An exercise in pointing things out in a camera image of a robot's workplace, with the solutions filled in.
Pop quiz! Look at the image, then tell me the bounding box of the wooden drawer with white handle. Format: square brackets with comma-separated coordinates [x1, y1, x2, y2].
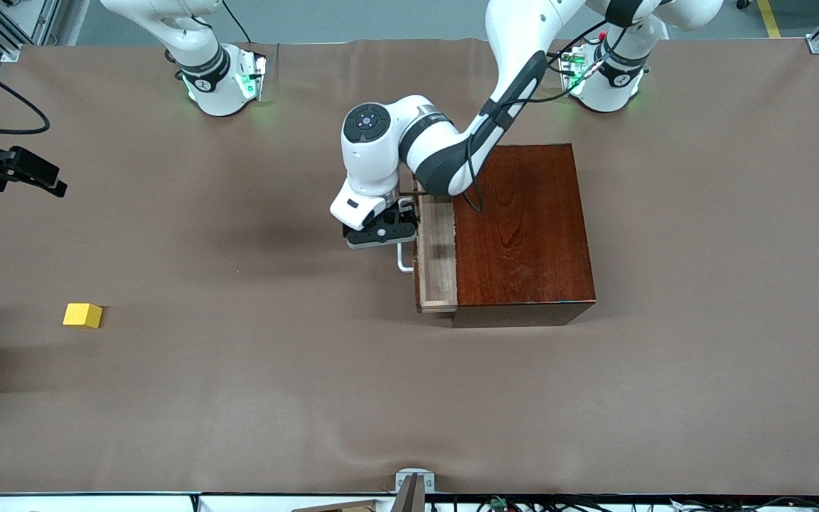
[397, 181, 459, 314]

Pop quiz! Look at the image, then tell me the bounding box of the yellow cube block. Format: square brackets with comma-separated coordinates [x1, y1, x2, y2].
[63, 303, 104, 329]

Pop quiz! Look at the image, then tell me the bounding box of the dark red wooden cabinet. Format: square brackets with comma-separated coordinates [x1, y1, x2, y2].
[450, 144, 597, 328]

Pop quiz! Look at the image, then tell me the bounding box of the brown table mat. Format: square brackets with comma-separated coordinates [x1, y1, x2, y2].
[0, 37, 819, 496]

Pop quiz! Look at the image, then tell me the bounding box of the light wooden strip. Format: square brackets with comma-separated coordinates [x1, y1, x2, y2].
[292, 499, 382, 512]

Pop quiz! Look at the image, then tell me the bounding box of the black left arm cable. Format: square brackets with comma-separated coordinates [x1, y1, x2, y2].
[465, 18, 613, 214]

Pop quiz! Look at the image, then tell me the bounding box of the black right base cable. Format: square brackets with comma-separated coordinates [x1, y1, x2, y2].
[221, 0, 254, 43]

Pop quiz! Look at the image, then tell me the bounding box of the grey table clamp bracket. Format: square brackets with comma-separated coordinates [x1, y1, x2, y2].
[395, 468, 435, 493]

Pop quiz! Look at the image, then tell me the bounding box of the dark camera stand post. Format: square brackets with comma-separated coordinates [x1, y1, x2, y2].
[390, 475, 426, 512]

